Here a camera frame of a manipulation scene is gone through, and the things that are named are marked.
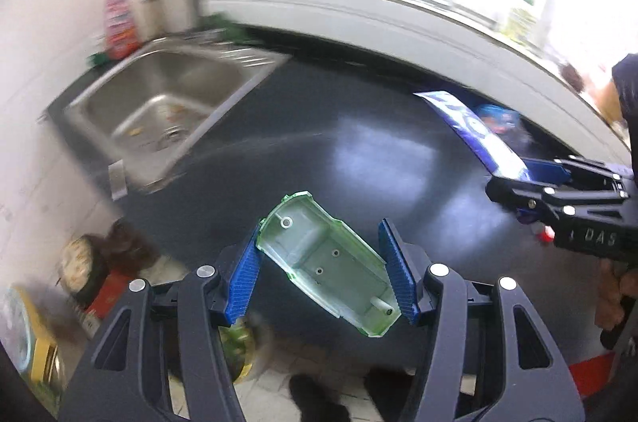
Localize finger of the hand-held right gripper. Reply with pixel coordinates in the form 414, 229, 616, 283
486, 175, 630, 224
522, 155, 635, 189

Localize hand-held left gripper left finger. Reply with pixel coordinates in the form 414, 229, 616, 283
60, 220, 265, 422

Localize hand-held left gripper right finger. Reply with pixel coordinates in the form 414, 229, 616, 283
378, 217, 584, 422

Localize green translucent plastic shell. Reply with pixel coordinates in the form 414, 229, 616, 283
255, 191, 402, 337

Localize blue and white toothpaste tube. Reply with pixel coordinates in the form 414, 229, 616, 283
413, 90, 532, 181

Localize person's right hand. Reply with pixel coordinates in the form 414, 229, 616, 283
595, 260, 630, 331

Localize red bottle cap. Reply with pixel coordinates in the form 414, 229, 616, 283
531, 223, 556, 246

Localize blue clear plastic packaging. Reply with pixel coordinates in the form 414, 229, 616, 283
473, 103, 529, 144

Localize bamboo utensil holder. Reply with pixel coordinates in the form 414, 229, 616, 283
595, 80, 624, 128

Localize clear jar of red beans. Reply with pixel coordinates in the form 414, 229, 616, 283
558, 60, 587, 94

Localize black shoe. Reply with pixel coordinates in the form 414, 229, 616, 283
364, 367, 415, 404
289, 375, 351, 422

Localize red box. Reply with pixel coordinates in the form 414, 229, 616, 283
85, 271, 126, 319

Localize green pump soap bottle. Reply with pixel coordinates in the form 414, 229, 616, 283
506, 0, 544, 45

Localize bowl of food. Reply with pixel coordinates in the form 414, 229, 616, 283
61, 235, 109, 304

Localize stainless steel sink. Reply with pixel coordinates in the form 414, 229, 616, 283
65, 35, 292, 193

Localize yellow container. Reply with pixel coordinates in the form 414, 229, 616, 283
9, 285, 63, 385

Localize green cloth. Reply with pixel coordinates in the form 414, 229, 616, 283
199, 16, 260, 45

